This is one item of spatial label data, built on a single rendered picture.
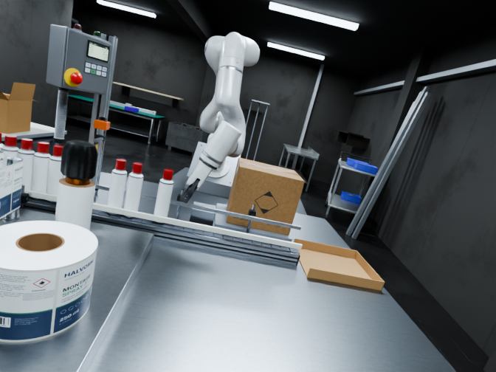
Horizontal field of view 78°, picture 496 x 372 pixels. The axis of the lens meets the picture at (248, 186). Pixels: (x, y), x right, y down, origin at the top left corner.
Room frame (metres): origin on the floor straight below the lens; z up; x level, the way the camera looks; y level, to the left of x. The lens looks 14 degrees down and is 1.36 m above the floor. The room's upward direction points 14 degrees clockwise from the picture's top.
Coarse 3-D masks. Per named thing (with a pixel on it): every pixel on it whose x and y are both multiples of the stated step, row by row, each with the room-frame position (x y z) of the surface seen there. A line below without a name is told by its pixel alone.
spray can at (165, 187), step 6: (168, 174) 1.08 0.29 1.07; (162, 180) 1.08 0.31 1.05; (168, 180) 1.08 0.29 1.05; (162, 186) 1.07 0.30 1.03; (168, 186) 1.07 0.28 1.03; (162, 192) 1.07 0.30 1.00; (168, 192) 1.08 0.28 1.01; (156, 198) 1.08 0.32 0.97; (162, 198) 1.07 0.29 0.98; (168, 198) 1.08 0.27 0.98; (156, 204) 1.07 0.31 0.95; (162, 204) 1.07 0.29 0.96; (168, 204) 1.09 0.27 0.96; (156, 210) 1.07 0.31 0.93; (162, 210) 1.07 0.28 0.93; (156, 222) 1.07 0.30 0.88
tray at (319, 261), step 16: (304, 240) 1.30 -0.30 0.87; (304, 256) 1.21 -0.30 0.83; (320, 256) 1.25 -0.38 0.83; (336, 256) 1.29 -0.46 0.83; (352, 256) 1.33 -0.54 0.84; (320, 272) 1.04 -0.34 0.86; (336, 272) 1.05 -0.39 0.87; (352, 272) 1.17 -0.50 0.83; (368, 272) 1.19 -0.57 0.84; (368, 288) 1.07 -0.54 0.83
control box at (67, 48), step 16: (64, 32) 1.03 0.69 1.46; (80, 32) 1.08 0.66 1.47; (64, 48) 1.03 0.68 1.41; (80, 48) 1.07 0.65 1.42; (48, 64) 1.07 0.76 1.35; (64, 64) 1.04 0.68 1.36; (80, 64) 1.08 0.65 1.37; (48, 80) 1.07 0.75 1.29; (64, 80) 1.04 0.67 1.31; (96, 80) 1.13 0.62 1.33
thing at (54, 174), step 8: (56, 152) 1.03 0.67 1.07; (56, 160) 1.02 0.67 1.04; (56, 168) 1.02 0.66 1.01; (48, 176) 1.02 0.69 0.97; (56, 176) 1.02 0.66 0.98; (48, 184) 1.02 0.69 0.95; (56, 184) 1.02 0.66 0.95; (48, 192) 1.02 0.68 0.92; (56, 192) 1.03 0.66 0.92; (48, 200) 1.02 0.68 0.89
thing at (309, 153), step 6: (288, 150) 6.48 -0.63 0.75; (294, 150) 6.85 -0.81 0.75; (300, 150) 7.22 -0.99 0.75; (306, 150) 7.64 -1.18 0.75; (312, 150) 7.16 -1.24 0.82; (282, 156) 7.88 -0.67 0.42; (288, 156) 6.35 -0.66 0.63; (306, 156) 6.32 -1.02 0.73; (312, 156) 6.37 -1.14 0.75; (318, 156) 6.32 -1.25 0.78; (288, 168) 7.64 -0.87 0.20; (300, 168) 7.88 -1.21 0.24; (312, 168) 6.35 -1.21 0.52; (300, 174) 7.22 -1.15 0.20; (306, 186) 6.35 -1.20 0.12
